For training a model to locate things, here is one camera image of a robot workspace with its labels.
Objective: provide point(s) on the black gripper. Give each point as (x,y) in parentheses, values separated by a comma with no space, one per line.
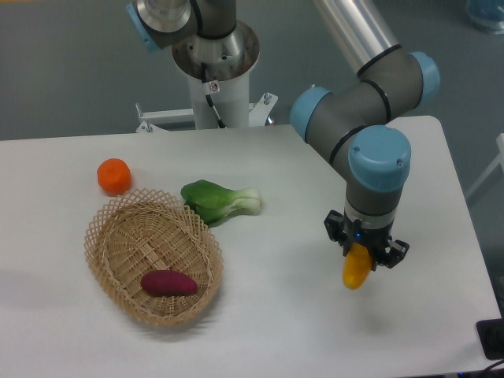
(383,249)

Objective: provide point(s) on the yellow mango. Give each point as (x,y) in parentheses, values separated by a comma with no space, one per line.
(357,266)

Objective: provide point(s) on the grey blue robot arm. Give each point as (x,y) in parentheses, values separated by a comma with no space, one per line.
(349,130)

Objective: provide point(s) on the woven wicker basket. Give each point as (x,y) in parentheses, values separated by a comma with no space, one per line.
(147,230)

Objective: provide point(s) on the green bok choy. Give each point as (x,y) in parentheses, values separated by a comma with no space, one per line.
(214,203)

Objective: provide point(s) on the black device at table edge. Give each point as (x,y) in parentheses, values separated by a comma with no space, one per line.
(490,333)

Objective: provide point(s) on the purple sweet potato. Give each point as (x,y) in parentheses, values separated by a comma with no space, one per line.
(168,283)

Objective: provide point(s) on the blue object in background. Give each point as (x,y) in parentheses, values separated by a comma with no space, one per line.
(487,15)

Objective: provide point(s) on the orange pumpkin toy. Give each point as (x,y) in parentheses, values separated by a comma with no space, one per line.
(114,176)

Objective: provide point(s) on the white frame at right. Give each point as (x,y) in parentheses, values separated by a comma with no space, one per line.
(488,178)

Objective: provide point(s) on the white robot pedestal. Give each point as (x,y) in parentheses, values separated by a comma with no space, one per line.
(218,77)

